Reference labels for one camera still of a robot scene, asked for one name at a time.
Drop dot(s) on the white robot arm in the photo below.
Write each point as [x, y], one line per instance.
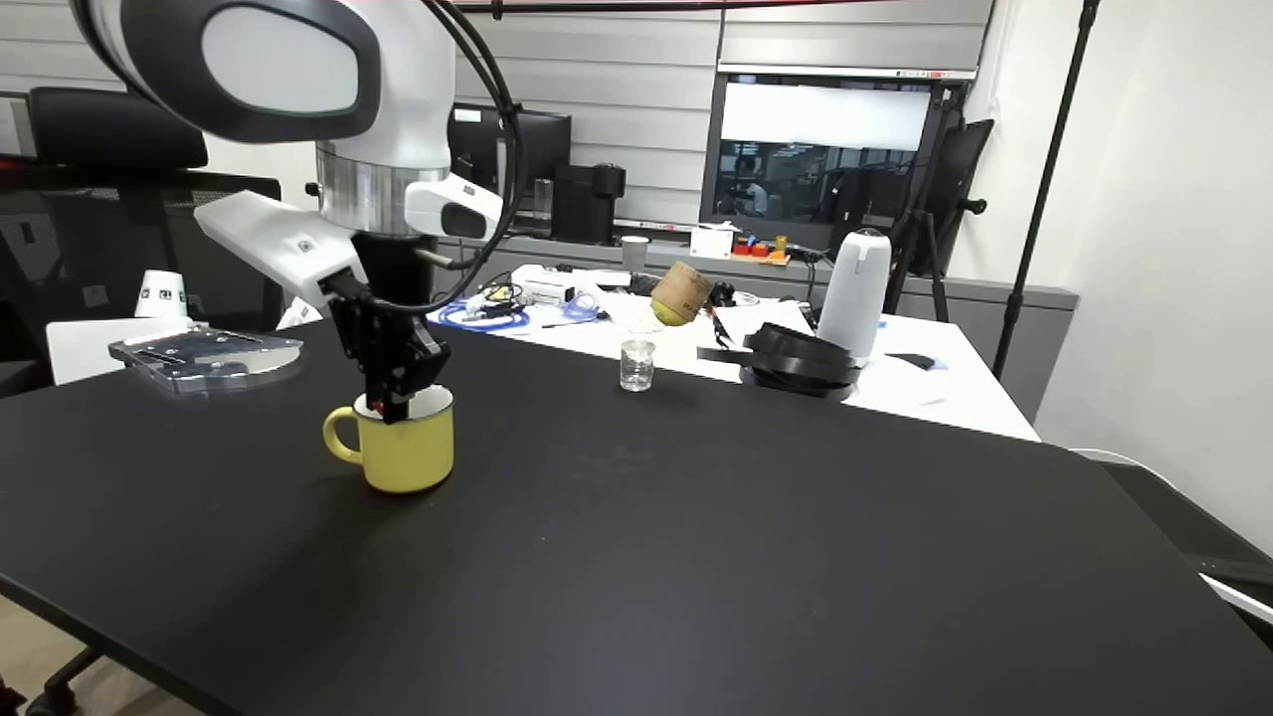
[398, 82]

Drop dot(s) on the yellow mug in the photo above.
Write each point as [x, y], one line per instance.
[410, 460]

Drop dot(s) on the black camera tripod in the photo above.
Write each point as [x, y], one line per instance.
[948, 172]

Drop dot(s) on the orange small items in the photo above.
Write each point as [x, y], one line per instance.
[766, 247]

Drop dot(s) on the black box speaker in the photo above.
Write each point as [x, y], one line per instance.
[585, 199]

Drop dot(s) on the black round bowl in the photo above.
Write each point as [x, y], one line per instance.
[801, 361]

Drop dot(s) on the black slanted pole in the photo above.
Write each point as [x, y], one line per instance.
[1049, 172]

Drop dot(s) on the white flat box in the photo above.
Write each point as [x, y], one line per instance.
[87, 347]

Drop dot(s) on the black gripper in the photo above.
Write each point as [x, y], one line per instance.
[390, 302]

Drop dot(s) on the white side table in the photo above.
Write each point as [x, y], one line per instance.
[927, 393]

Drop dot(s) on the black computer monitor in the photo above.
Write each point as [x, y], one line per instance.
[540, 154]

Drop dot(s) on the black stand legs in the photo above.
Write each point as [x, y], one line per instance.
[64, 680]

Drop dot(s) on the white paper cup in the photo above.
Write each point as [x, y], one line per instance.
[162, 294]

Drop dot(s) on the small white box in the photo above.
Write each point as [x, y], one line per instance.
[714, 240]

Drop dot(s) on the small clear glass jar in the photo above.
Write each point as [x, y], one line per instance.
[637, 366]

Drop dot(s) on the large dark display screen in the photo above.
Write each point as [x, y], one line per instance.
[821, 160]

